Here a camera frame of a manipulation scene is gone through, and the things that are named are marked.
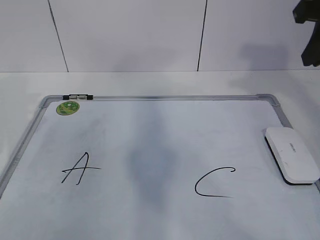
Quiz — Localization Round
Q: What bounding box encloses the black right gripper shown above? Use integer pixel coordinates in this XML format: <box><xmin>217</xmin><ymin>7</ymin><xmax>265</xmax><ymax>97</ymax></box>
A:
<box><xmin>292</xmin><ymin>0</ymin><xmax>320</xmax><ymax>67</ymax></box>

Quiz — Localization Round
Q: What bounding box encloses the white board with grey frame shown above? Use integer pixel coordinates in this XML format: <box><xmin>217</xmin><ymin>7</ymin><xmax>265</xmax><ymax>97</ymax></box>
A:
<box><xmin>0</xmin><ymin>94</ymin><xmax>320</xmax><ymax>240</ymax></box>

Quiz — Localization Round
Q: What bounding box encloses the white board eraser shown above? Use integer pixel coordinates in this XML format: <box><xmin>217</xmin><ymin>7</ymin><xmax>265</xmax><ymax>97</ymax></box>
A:
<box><xmin>265</xmin><ymin>127</ymin><xmax>320</xmax><ymax>185</ymax></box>

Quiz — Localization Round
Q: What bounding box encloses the round green magnet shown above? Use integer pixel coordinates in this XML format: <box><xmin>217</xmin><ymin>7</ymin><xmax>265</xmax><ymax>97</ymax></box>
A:
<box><xmin>56</xmin><ymin>101</ymin><xmax>80</xmax><ymax>116</ymax></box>

